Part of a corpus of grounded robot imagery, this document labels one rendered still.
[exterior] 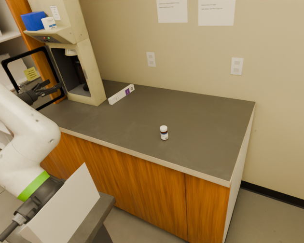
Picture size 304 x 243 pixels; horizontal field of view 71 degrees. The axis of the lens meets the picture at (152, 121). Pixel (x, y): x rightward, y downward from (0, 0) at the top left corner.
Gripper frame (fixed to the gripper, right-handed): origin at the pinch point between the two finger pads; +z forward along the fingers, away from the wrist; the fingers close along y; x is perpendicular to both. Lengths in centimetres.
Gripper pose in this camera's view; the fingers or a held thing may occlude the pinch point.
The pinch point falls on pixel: (54, 82)
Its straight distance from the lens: 157.6
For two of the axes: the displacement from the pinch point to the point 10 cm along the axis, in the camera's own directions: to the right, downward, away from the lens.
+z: 4.9, -5.7, 6.7
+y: -8.7, -2.0, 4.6
